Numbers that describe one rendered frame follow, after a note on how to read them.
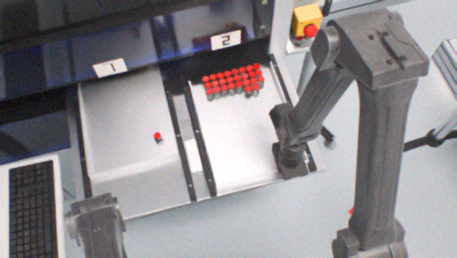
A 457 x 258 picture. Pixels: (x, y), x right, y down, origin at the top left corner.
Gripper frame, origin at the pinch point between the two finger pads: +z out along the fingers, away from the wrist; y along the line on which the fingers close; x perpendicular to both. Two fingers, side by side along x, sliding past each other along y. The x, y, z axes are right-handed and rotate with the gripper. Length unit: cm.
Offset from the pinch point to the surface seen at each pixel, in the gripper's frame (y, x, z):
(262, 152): 7.9, 4.4, 1.8
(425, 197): 2, -78, 90
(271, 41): 38.4, -7.3, -7.0
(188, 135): 18.1, 23.8, 0.1
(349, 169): 24, -49, 90
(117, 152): 19.0, 45.2, 1.6
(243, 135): 14.5, 8.0, 1.7
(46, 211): 9, 69, 7
